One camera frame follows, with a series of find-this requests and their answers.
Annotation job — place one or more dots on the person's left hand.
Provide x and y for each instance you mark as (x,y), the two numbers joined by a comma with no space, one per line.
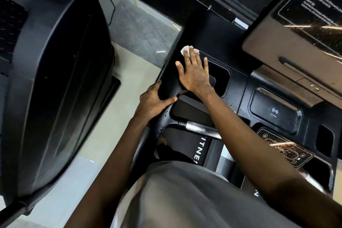
(152,102)

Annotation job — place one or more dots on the person's left forearm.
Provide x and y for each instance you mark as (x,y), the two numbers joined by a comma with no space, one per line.
(107,182)

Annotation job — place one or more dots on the small white wipe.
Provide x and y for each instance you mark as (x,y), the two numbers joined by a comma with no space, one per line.
(188,50)

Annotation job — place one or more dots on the person's right hand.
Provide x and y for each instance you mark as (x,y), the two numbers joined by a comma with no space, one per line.
(193,75)

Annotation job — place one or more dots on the black stair climber machine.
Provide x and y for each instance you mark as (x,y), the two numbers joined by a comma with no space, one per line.
(48,86)

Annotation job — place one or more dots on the person's right forearm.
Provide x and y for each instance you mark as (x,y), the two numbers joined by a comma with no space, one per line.
(272,161)

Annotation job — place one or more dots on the black treadmill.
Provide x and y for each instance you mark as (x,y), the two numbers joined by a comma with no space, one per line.
(256,75)

